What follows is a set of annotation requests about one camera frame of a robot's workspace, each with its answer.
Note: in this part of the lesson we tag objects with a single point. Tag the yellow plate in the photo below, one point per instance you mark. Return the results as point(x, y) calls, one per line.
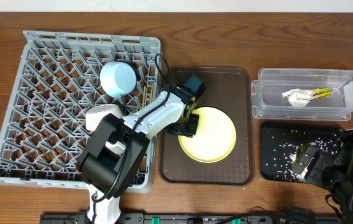
point(215, 136)

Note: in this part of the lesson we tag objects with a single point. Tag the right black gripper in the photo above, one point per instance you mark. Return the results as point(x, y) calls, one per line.
point(321, 160)

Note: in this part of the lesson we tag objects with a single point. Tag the light blue bowl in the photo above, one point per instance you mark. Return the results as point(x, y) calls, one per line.
point(117, 79)

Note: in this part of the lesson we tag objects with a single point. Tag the wooden chopstick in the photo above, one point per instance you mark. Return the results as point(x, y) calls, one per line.
point(151, 92)
point(144, 96)

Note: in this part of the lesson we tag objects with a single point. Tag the clear plastic bin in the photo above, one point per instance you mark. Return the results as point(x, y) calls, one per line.
point(269, 103)

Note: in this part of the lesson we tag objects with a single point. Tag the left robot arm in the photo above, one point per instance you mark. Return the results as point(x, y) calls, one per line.
point(113, 154)

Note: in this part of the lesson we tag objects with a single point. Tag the green snack wrapper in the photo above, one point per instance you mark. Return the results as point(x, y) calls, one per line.
point(320, 93)

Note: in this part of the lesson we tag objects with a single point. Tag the white tissue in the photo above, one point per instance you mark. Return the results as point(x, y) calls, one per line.
point(298, 97)

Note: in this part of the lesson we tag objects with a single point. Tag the grey plastic dish rack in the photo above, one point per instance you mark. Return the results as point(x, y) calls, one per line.
point(57, 82)

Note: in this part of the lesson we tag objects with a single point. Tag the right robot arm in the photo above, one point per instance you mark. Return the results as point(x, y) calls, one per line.
point(333, 173)

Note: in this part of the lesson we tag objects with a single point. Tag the black tray bin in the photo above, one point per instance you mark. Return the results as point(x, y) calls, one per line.
point(276, 149)

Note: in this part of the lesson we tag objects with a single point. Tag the rice and food scraps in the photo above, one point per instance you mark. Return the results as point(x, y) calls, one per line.
point(294, 161)

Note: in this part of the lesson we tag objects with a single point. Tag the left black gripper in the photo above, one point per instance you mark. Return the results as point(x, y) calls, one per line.
point(191, 131)

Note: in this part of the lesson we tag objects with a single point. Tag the brown serving tray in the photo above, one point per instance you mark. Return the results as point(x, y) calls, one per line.
point(227, 89)

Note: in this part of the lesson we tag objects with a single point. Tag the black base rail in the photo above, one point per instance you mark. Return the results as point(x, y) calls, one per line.
point(140, 218)

